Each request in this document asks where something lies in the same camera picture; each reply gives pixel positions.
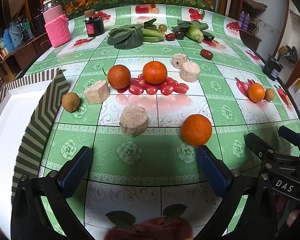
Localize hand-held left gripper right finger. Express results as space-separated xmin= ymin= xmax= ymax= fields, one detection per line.
xmin=195 ymin=145 xmax=288 ymax=240

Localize dark jar with cork lid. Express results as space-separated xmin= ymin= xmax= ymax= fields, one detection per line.
xmin=84 ymin=9 xmax=105 ymax=37

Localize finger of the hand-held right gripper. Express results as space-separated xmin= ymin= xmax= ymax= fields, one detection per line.
xmin=244 ymin=132 xmax=273 ymax=161
xmin=277 ymin=126 xmax=300 ymax=153

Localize striped cardboard box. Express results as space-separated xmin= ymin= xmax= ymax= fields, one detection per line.
xmin=0 ymin=68 xmax=71 ymax=193

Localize brown longan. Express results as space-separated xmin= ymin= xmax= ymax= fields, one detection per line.
xmin=62 ymin=92 xmax=80 ymax=112
xmin=264 ymin=88 xmax=275 ymax=102

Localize pale-stemmed bok choy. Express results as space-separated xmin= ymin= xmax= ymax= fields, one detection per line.
xmin=171 ymin=19 xmax=205 ymax=43

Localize green bok choy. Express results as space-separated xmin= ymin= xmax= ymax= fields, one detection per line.
xmin=141 ymin=18 xmax=165 ymax=42

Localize blue plastic jug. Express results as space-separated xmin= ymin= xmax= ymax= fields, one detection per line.
xmin=3 ymin=27 xmax=15 ymax=53

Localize large dark green leaf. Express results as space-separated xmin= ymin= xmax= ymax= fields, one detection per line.
xmin=107 ymin=25 xmax=143 ymax=50

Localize dark tools on shelf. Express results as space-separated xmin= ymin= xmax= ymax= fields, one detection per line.
xmin=280 ymin=45 xmax=298 ymax=62

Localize black clamp device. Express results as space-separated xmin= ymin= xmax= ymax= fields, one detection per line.
xmin=262 ymin=54 xmax=283 ymax=82

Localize orange mandarin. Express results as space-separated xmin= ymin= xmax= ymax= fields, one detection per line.
xmin=107 ymin=64 xmax=131 ymax=89
xmin=248 ymin=83 xmax=265 ymax=103
xmin=142 ymin=61 xmax=168 ymax=85
xmin=181 ymin=114 xmax=213 ymax=146

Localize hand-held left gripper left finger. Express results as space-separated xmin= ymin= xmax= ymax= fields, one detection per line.
xmin=11 ymin=146 xmax=95 ymax=240

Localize beige pressed cake piece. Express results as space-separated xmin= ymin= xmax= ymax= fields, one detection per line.
xmin=119 ymin=104 xmax=150 ymax=137
xmin=179 ymin=61 xmax=200 ymax=82
xmin=83 ymin=80 xmax=110 ymax=104
xmin=171 ymin=53 xmax=188 ymax=68

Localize white plastic bag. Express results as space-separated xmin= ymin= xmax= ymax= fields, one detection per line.
xmin=287 ymin=79 xmax=300 ymax=110

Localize wooden side cabinet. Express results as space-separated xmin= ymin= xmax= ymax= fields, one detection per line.
xmin=0 ymin=31 xmax=53 ymax=71

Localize pink bottle with knitted sleeve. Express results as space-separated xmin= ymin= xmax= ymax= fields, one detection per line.
xmin=42 ymin=0 xmax=72 ymax=48

